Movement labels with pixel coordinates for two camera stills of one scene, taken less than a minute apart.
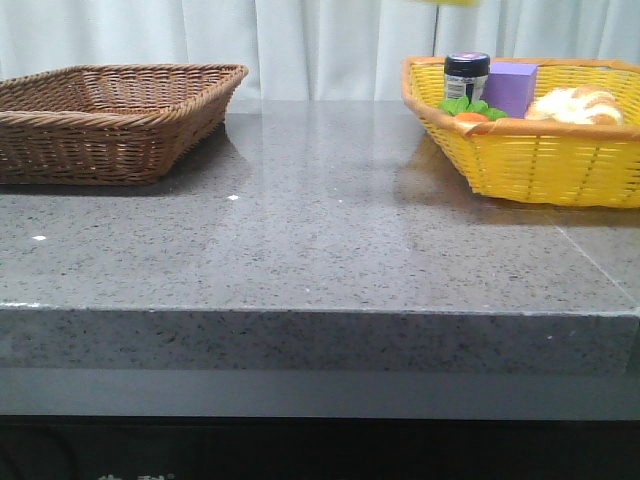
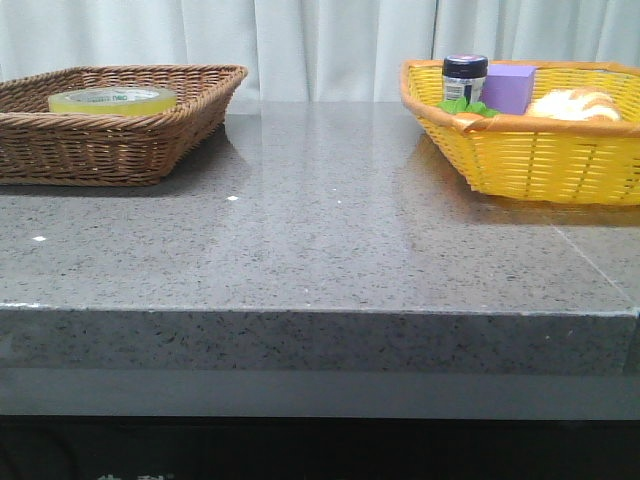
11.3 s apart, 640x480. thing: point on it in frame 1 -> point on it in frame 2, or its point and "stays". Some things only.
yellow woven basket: x=535 y=159 stays
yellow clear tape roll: x=451 y=2 -> x=113 y=100
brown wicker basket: x=110 y=123 stays
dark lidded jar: x=466 y=75 stays
